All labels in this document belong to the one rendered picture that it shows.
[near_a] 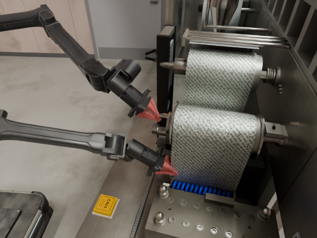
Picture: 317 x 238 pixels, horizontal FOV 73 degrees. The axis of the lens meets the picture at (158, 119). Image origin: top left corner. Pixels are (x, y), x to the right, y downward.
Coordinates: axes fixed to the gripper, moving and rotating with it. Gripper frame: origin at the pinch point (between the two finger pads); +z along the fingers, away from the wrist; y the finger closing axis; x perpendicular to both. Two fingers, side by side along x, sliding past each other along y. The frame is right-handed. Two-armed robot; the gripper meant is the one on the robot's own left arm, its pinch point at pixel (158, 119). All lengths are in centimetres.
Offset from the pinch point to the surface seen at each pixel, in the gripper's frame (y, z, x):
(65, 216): -10, 20, -148
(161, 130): -2.1, 4.9, -5.0
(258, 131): 3.4, 20.3, 22.9
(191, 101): -17.6, 9.1, 3.6
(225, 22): -68, 5, 23
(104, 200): 15.3, 7.6, -36.9
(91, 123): -123, -7, -172
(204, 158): 6.5, 17.9, 4.8
